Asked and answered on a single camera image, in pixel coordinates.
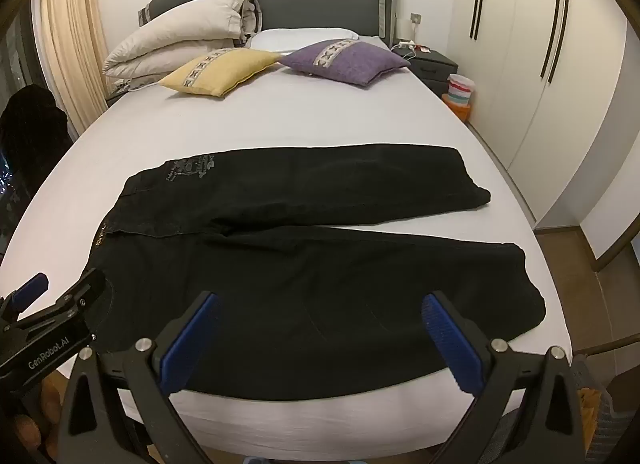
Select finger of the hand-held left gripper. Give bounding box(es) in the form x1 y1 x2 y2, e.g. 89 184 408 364
0 273 50 322
17 268 108 331

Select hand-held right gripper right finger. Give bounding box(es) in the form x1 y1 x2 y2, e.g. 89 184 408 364
421 291 586 464

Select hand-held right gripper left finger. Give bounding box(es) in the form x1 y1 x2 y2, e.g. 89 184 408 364
59 291 221 464

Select black pants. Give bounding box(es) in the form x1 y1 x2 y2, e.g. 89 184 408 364
89 143 547 401

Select person's left hand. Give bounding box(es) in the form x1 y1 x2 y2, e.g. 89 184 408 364
12 413 51 455

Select yellow cloth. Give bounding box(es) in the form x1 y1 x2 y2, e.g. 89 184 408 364
579 386 603 421

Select dark hanging clothing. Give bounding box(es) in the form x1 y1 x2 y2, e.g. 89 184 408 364
0 84 76 180

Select white door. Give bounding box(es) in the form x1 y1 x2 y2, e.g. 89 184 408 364
580 134 640 272

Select dark window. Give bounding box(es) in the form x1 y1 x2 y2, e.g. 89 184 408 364
0 9 43 245

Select beige curtain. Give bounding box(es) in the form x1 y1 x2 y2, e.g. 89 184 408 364
39 0 113 135

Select white wardrobe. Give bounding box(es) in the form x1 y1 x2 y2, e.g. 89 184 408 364
447 0 640 230

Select yellow cushion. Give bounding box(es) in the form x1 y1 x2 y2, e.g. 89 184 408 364
157 48 283 96

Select bed with white sheet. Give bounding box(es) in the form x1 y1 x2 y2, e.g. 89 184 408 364
0 29 573 460

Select grey nightstand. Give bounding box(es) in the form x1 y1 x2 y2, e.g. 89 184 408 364
391 47 460 95

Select folded beige duvet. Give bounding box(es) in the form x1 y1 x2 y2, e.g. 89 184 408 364
102 0 263 92

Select purple cushion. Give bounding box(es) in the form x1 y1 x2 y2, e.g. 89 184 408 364
277 38 412 89

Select white pillow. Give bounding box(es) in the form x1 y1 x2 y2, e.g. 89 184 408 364
248 27 361 52

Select white charger cable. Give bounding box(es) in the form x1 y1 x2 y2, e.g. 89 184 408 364
394 40 419 65

